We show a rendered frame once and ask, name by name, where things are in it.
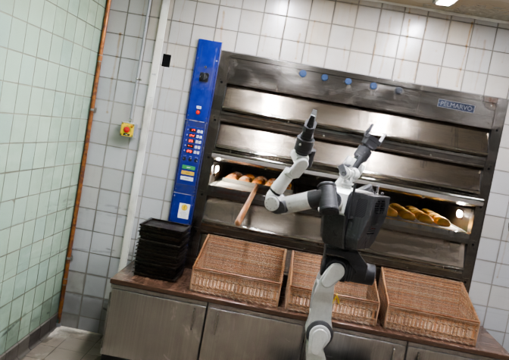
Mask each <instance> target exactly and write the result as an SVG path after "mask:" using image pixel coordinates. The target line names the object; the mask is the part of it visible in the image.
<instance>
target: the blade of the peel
mask: <svg viewBox="0 0 509 360"><path fill-rule="evenodd" d="M222 181H225V182H230V183H237V184H242V185H246V186H253V187H255V183H249V182H245V181H241V180H234V179H229V178H225V177H223V179H222ZM259 188H262V189H270V188H271V186H266V185H262V184H260V186H259ZM284 192H285V193H291V194H292V193H293V190H292V189H286V190H285V191H284Z"/></svg>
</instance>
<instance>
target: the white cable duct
mask: <svg viewBox="0 0 509 360"><path fill-rule="evenodd" d="M169 6H170V0H163V1H162V6H161V14H160V19H159V24H158V32H157V38H156V43H155V51H154V56H153V61H152V66H151V74H150V79H149V85H148V93H147V98H146V103H145V111H144V116H143V121H142V129H141V135H140V140H139V148H138V153H137V158H136V166H135V171H134V176H133V185H132V190H131V195H130V203H129V208H128V213H127V218H126V226H125V231H124V237H123V245H122V250H121V255H120V264H119V268H118V272H119V271H121V270H122V269H123V268H125V267H126V263H127V259H128V254H129V249H130V240H131V236H132V231H133V222H134V217H135V212H136V203H137V199H138V194H139V185H140V180H141V176H142V167H143V162H144V157H145V149H146V144H147V138H148V130H149V125H150V120H151V112H152V107H153V102H154V97H155V89H156V84H157V79H158V71H159V66H160V61H161V52H162V47H163V42H164V34H165V29H166V24H167V15H168V11H169Z"/></svg>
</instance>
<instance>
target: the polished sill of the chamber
mask: <svg viewBox="0 0 509 360"><path fill-rule="evenodd" d="M208 191H209V192H214V193H222V194H226V195H230V196H238V197H242V198H248V197H249V196H250V194H251V193H250V192H246V191H241V190H237V189H230V188H226V187H221V186H214V185H209V186H208ZM253 199H254V200H258V201H263V202H264V201H265V199H266V195H262V194H258V193H255V195H254V198H253ZM308 210H312V211H318V207H317V208H311V209H308ZM383 223H384V224H389V225H393V226H397V227H405V228H409V229H414V230H422V231H426V232H430V233H437V234H442V235H446V236H454V237H458V238H462V239H469V238H470V234H469V233H468V232H463V231H459V230H451V229H447V228H442V227H434V226H430V225H426V224H418V223H414V222H410V221H402V220H398V219H393V218H386V219H385V220H384V222H383Z"/></svg>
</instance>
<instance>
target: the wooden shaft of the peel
mask: <svg viewBox="0 0 509 360"><path fill-rule="evenodd" d="M258 187H259V185H258V184H256V185H255V186H254V189H253V190H252V191H251V194H250V196H249V197H248V199H247V201H246V203H245V204H244V206H243V208H242V210H241V211H240V213H239V216H238V217H237V219H236V221H235V225H236V226H240V225H241V223H242V221H243V219H244V217H245V215H246V212H247V210H248V208H249V206H250V204H251V202H252V200H253V198H254V197H255V193H256V192H257V190H258Z"/></svg>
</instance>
